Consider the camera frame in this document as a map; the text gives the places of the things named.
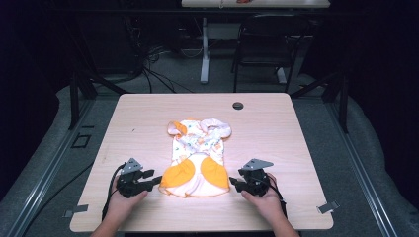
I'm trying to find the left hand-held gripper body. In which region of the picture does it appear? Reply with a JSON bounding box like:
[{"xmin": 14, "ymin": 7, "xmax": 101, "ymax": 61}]
[{"xmin": 115, "ymin": 157, "xmax": 155, "ymax": 199}]

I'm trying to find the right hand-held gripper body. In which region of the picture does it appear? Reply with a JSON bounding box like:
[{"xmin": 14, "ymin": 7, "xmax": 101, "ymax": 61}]
[{"xmin": 237, "ymin": 158, "xmax": 275, "ymax": 198}]

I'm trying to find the white and orange baby romper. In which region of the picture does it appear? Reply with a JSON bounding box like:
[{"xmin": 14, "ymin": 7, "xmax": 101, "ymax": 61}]
[{"xmin": 158, "ymin": 117, "xmax": 233, "ymax": 199}]

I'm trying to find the person's left hand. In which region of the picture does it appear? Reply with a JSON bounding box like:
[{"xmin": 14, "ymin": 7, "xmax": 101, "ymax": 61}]
[{"xmin": 106, "ymin": 177, "xmax": 149, "ymax": 222}]

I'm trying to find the person's right hand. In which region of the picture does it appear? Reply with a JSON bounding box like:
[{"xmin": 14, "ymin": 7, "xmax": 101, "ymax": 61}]
[{"xmin": 240, "ymin": 172, "xmax": 285, "ymax": 222}]

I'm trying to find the black metal stand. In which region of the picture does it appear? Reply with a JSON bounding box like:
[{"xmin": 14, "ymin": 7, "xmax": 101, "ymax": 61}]
[
  {"xmin": 290, "ymin": 70, "xmax": 350, "ymax": 134},
  {"xmin": 63, "ymin": 19, "xmax": 130, "ymax": 130}
]

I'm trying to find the white table leg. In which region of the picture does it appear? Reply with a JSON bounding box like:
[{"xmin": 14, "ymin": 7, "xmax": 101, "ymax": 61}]
[{"xmin": 200, "ymin": 17, "xmax": 210, "ymax": 85}]

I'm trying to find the black chair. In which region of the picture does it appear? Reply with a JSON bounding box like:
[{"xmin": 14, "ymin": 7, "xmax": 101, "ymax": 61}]
[{"xmin": 230, "ymin": 13, "xmax": 311, "ymax": 94}]

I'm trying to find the light wooden background table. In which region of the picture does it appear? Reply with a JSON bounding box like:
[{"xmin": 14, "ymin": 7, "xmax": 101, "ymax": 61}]
[{"xmin": 181, "ymin": 0, "xmax": 331, "ymax": 9}]

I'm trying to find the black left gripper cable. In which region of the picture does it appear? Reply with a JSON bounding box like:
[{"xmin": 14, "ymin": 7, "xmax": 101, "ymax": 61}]
[{"xmin": 101, "ymin": 162, "xmax": 128, "ymax": 222}]

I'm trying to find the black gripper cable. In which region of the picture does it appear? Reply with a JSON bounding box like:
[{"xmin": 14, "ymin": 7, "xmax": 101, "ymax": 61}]
[
  {"xmin": 267, "ymin": 173, "xmax": 289, "ymax": 219},
  {"xmin": 101, "ymin": 162, "xmax": 128, "ymax": 222}
]

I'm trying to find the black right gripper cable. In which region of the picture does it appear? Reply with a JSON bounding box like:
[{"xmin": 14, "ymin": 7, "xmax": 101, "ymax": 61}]
[{"xmin": 267, "ymin": 173, "xmax": 289, "ymax": 219}]

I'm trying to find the thin black floor cable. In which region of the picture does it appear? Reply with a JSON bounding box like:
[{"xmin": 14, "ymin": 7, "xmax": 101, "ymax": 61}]
[{"xmin": 22, "ymin": 161, "xmax": 95, "ymax": 237}]

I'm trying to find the aluminium floor rail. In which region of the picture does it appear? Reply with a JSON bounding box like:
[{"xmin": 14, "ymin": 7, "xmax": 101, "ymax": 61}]
[
  {"xmin": 324, "ymin": 100, "xmax": 400, "ymax": 237},
  {"xmin": 5, "ymin": 98, "xmax": 97, "ymax": 237}
]

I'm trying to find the bundle of black floor cables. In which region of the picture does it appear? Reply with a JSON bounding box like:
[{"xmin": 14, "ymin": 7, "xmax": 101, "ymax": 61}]
[{"xmin": 126, "ymin": 19, "xmax": 196, "ymax": 95}]

